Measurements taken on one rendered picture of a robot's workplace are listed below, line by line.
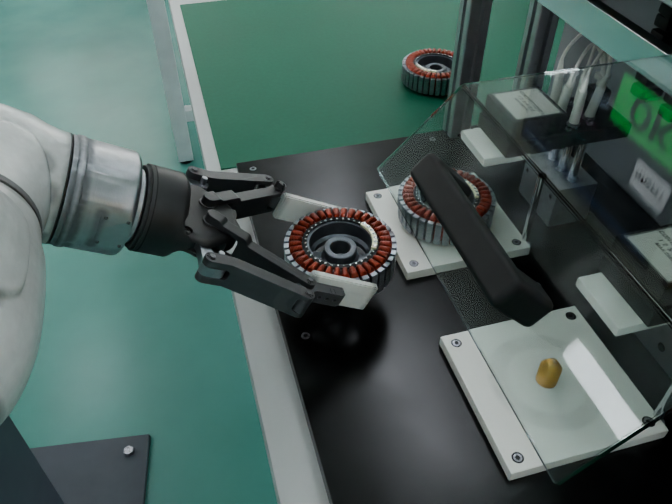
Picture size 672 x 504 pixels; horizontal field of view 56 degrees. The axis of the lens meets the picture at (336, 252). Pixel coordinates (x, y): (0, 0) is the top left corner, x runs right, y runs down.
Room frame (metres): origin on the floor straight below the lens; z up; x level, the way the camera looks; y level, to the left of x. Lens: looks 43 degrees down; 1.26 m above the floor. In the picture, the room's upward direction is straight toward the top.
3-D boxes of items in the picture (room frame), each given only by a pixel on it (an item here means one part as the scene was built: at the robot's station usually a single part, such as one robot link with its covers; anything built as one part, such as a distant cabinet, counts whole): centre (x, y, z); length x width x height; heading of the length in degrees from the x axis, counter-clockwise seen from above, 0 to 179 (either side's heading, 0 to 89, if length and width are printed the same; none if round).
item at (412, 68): (0.98, -0.17, 0.77); 0.11 x 0.11 x 0.04
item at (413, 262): (0.58, -0.13, 0.78); 0.15 x 0.15 x 0.01; 16
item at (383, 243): (0.46, 0.00, 0.83); 0.11 x 0.11 x 0.04
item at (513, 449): (0.35, -0.19, 0.78); 0.15 x 0.15 x 0.01; 16
